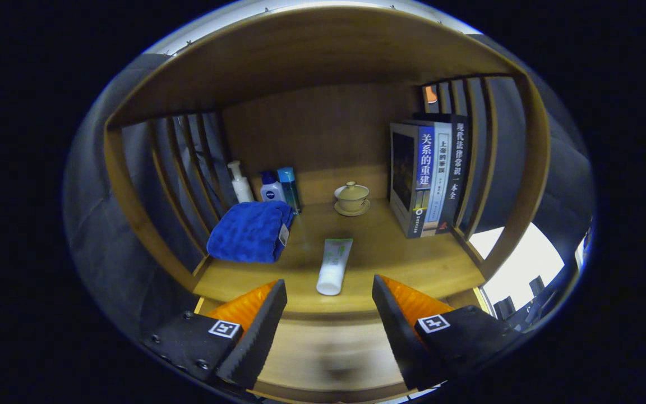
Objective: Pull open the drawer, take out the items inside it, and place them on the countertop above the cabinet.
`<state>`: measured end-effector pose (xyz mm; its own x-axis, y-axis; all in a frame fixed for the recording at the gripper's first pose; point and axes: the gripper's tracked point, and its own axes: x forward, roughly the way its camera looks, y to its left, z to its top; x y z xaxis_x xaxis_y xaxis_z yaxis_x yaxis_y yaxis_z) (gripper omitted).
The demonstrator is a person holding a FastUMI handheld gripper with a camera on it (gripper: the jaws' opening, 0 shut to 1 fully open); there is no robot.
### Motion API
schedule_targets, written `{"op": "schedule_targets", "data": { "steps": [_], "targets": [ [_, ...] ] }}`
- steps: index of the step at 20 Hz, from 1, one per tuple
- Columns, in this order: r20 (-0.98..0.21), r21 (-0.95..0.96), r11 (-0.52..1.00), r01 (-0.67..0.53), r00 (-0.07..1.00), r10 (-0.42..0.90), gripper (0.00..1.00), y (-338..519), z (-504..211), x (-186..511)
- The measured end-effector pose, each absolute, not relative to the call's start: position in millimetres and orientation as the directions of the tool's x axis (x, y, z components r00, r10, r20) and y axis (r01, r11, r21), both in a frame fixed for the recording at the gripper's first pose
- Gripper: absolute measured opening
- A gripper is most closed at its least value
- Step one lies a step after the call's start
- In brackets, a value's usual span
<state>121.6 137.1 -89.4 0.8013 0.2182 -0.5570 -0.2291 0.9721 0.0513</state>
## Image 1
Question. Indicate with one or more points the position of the white box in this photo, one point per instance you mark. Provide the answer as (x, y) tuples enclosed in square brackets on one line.
[(525, 264)]

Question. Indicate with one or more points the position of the white green tube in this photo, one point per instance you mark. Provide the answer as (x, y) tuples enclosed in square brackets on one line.
[(331, 272)]

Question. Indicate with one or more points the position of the teal bottle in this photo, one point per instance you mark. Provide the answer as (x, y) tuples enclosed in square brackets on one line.
[(289, 188)]

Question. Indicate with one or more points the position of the beige saucer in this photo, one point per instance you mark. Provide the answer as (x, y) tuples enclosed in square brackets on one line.
[(352, 213)]

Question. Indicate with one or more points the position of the wooden countertop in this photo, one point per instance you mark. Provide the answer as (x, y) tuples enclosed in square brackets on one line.
[(379, 252)]

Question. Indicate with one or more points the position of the blue towel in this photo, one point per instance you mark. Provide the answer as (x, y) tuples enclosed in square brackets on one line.
[(247, 233)]

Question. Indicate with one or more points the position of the black spine book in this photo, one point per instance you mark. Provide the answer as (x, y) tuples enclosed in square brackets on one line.
[(457, 163)]

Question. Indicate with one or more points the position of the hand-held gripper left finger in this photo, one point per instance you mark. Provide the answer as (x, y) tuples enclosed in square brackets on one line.
[(255, 336)]

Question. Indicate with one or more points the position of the white spine book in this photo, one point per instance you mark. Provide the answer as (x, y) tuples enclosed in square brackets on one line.
[(441, 179)]

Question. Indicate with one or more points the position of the wooden cabinet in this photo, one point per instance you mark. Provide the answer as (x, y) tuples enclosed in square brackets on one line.
[(312, 56)]

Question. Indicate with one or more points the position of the white pump bottle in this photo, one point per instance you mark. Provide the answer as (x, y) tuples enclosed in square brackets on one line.
[(241, 188)]

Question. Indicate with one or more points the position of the white blue lotion bottle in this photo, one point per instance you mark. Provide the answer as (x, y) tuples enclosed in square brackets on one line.
[(271, 191)]

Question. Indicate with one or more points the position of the beige lidded teacup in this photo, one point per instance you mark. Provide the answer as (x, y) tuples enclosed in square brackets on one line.
[(352, 196)]

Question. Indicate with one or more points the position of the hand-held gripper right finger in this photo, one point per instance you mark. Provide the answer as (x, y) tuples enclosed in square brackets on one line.
[(404, 339)]

